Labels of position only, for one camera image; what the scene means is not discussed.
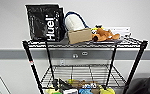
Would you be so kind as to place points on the small cardboard box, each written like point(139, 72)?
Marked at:
point(79, 36)

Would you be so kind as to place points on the orange plush toy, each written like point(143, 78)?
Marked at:
point(103, 34)

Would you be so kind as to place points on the black Huel bag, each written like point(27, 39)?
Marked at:
point(42, 21)

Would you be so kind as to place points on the grey printed box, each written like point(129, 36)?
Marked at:
point(70, 91)

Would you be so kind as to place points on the blue toy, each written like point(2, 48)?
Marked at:
point(86, 91)

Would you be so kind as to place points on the flat white box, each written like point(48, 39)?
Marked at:
point(124, 31)

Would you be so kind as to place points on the large yellow toy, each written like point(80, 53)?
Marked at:
point(107, 90)

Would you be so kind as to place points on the wall sockets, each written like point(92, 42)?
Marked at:
point(80, 54)

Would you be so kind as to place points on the long grey wall band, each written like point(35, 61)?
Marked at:
point(11, 54)

